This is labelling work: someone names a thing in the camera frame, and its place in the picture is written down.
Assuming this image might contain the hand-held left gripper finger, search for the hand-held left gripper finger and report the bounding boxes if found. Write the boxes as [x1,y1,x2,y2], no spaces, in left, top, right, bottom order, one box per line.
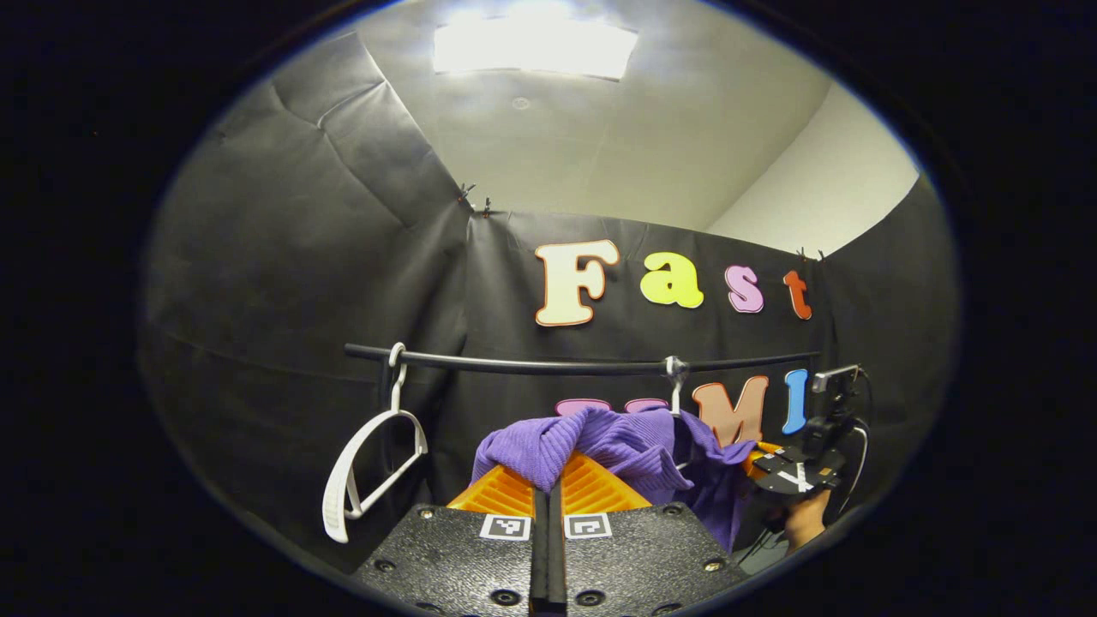
[351,465,550,617]
[549,450,751,617]

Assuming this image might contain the black clothes rack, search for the black clothes rack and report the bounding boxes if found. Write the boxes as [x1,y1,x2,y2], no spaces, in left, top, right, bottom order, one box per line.
[345,343,824,481]

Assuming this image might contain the ceiling light panel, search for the ceiling light panel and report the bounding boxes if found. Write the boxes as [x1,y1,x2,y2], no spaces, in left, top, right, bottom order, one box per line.
[433,4,639,82]

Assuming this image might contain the purple knit cardigan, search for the purple knit cardigan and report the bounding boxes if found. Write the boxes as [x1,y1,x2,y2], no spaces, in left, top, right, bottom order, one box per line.
[471,405,759,554]

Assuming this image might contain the white plastic hanger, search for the white plastic hanger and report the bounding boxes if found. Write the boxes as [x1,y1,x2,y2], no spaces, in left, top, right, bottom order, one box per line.
[662,355,692,472]
[322,343,429,545]

